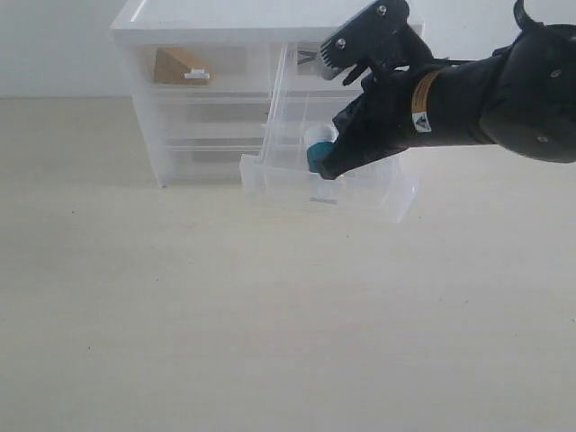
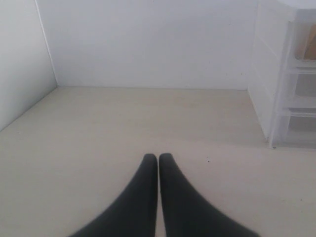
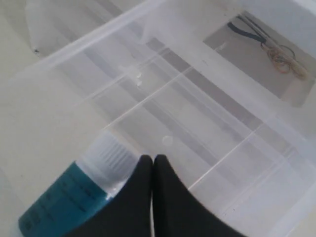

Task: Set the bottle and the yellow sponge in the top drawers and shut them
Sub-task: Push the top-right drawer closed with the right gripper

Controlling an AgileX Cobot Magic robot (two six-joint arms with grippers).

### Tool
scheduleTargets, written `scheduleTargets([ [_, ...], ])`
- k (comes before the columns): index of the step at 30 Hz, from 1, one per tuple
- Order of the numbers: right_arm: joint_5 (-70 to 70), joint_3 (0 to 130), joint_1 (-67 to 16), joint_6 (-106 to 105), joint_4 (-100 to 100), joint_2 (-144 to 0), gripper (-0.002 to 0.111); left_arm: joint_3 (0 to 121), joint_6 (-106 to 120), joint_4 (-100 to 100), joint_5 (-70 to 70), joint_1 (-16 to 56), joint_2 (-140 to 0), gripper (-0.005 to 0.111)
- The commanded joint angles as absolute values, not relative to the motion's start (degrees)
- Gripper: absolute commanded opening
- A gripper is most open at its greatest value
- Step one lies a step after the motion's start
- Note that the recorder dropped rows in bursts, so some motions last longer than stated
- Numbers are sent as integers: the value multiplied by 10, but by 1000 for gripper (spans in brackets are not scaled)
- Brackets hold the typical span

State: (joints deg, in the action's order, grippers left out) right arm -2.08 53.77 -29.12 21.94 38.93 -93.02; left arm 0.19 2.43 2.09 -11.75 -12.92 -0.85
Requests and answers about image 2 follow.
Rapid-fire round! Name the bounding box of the wide clear drawer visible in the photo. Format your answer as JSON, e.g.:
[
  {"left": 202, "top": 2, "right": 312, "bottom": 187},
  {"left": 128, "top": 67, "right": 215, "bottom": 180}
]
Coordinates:
[
  {"left": 280, "top": 109, "right": 316, "bottom": 148},
  {"left": 288, "top": 74, "right": 316, "bottom": 108}
]

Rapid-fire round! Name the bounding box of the white plastic drawer cabinet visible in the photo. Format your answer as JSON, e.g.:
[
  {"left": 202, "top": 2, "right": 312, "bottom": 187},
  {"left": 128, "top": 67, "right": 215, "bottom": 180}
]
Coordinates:
[{"left": 248, "top": 0, "right": 316, "bottom": 148}]

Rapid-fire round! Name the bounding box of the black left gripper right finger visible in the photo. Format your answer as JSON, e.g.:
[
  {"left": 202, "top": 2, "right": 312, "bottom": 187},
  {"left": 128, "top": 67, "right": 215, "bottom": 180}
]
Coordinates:
[{"left": 159, "top": 153, "right": 258, "bottom": 237}]

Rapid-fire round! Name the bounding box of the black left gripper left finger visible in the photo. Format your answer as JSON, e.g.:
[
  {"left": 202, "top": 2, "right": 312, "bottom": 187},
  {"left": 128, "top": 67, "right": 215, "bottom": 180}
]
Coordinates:
[{"left": 72, "top": 154, "right": 158, "bottom": 237}]

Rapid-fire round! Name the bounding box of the bottom wide clear drawer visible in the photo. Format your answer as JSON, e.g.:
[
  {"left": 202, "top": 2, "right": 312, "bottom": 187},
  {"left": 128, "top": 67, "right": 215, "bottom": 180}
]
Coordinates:
[{"left": 280, "top": 109, "right": 316, "bottom": 148}]

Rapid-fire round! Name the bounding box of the yellow cheese wedge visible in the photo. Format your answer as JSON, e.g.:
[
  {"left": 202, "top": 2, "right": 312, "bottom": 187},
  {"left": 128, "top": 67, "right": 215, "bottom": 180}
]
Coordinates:
[{"left": 295, "top": 25, "right": 316, "bottom": 61}]

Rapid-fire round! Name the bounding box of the middle wide clear drawer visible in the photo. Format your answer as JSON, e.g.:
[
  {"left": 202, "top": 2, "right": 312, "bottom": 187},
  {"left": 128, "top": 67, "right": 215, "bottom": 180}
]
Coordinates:
[{"left": 288, "top": 74, "right": 316, "bottom": 108}]

